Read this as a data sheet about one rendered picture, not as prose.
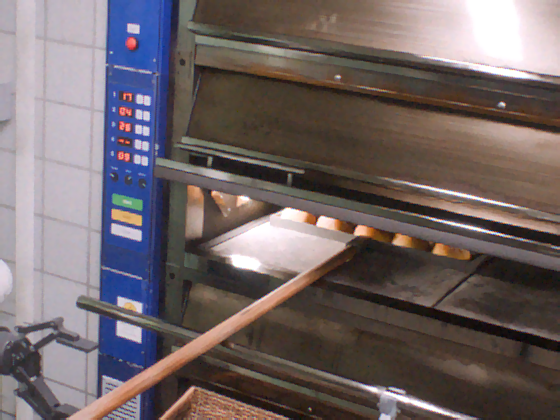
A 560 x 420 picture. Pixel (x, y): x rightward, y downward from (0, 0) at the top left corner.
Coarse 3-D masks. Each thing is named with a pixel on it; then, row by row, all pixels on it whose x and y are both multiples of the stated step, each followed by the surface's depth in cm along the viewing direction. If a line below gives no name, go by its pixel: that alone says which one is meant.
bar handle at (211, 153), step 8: (176, 144) 230; (184, 144) 230; (192, 144) 229; (200, 152) 228; (208, 152) 227; (216, 152) 226; (224, 152) 225; (208, 160) 227; (232, 160) 224; (240, 160) 223; (248, 160) 222; (256, 160) 221; (264, 160) 221; (272, 168) 220; (280, 168) 219; (288, 168) 218; (296, 168) 217; (288, 176) 218; (304, 176) 217; (288, 184) 218
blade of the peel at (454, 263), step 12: (276, 216) 273; (288, 228) 271; (300, 228) 269; (312, 228) 267; (324, 228) 265; (336, 240) 265; (348, 240) 263; (372, 240) 260; (384, 252) 259; (396, 252) 257; (408, 252) 256; (420, 252) 254; (444, 264) 252; (456, 264) 250; (468, 264) 249
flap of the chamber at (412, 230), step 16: (160, 176) 228; (176, 176) 226; (192, 176) 224; (224, 192) 221; (240, 192) 219; (256, 192) 217; (272, 192) 216; (288, 208) 214; (304, 208) 212; (320, 208) 211; (336, 208) 209; (368, 224) 206; (384, 224) 204; (400, 224) 203; (432, 240) 200; (448, 240) 198; (464, 240) 197; (480, 240) 196; (496, 256) 194; (512, 256) 193; (528, 256) 191; (544, 256) 190
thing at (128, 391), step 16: (336, 256) 244; (352, 256) 251; (304, 272) 233; (320, 272) 236; (288, 288) 223; (256, 304) 213; (272, 304) 216; (240, 320) 206; (208, 336) 196; (224, 336) 200; (176, 352) 189; (192, 352) 191; (160, 368) 183; (176, 368) 186; (128, 384) 175; (144, 384) 178; (96, 400) 169; (112, 400) 171; (128, 400) 174; (80, 416) 164; (96, 416) 167
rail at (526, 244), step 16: (160, 160) 228; (176, 160) 228; (208, 176) 223; (224, 176) 221; (240, 176) 219; (288, 192) 214; (304, 192) 212; (320, 192) 212; (352, 208) 207; (368, 208) 206; (384, 208) 204; (416, 224) 201; (432, 224) 200; (448, 224) 198; (464, 224) 198; (496, 240) 194; (512, 240) 193; (528, 240) 191
